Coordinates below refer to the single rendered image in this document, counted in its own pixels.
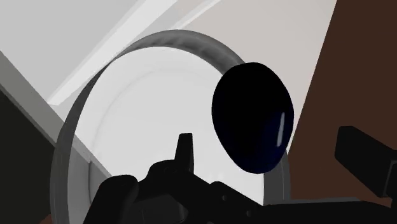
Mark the grey bowl white inside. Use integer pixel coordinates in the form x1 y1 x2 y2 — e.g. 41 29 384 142
49 29 292 224

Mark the dark blue egg-shaped object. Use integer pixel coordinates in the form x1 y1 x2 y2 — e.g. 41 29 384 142
211 62 295 175

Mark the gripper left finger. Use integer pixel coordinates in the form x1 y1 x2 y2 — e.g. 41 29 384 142
83 132 262 224

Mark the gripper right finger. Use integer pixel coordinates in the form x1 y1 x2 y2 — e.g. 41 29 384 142
334 125 397 206

